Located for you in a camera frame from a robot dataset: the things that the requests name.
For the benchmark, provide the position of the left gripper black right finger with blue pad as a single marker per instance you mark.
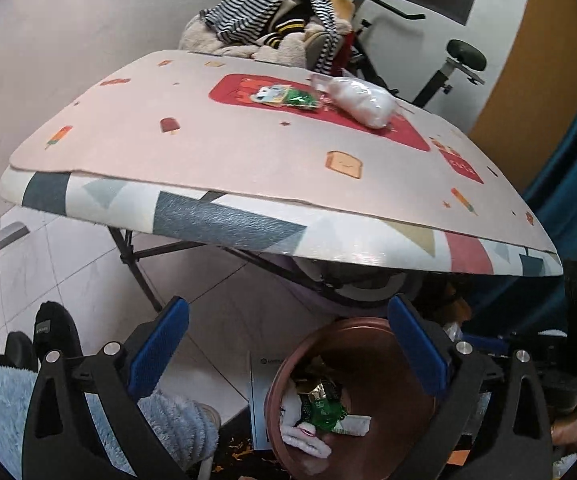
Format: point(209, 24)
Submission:
point(491, 420)

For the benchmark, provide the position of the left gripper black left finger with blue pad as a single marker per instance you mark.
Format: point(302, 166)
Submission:
point(60, 439)

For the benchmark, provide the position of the green crinkled wrapper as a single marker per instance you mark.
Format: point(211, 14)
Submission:
point(321, 410)

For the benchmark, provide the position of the white pink plush toy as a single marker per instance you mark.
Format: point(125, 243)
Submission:
point(297, 434)

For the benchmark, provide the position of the white plastic bag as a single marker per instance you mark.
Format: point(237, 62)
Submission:
point(368, 104)

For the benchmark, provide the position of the brown round trash bin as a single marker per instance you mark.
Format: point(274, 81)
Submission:
point(376, 380)

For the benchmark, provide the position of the black slipper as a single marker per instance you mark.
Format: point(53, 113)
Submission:
point(54, 330)

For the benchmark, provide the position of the geometric pattern folding table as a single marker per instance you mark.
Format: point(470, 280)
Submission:
point(346, 258)

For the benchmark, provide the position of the pink cartoon table mat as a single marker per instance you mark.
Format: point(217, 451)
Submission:
point(180, 118)

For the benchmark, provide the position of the black exercise bike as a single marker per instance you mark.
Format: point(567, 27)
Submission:
point(410, 59)

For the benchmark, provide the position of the wooden door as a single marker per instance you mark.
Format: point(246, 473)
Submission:
point(534, 101)

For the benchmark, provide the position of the cartoon snack packet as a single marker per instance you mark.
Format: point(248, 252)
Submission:
point(285, 95)

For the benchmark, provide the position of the pile of striped clothes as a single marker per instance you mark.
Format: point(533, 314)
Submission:
point(298, 33)

